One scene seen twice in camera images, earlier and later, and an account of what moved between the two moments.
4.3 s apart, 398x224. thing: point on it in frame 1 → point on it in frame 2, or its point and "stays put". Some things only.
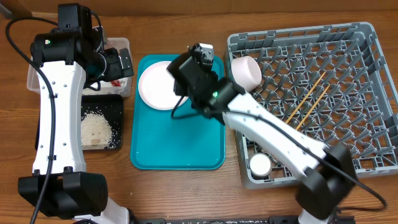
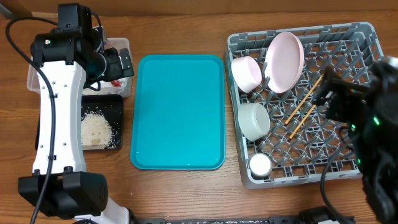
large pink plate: [156, 87] → [284, 63]
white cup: [260, 164] stays put
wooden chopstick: [313, 107] stays put
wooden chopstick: [305, 98] stays put
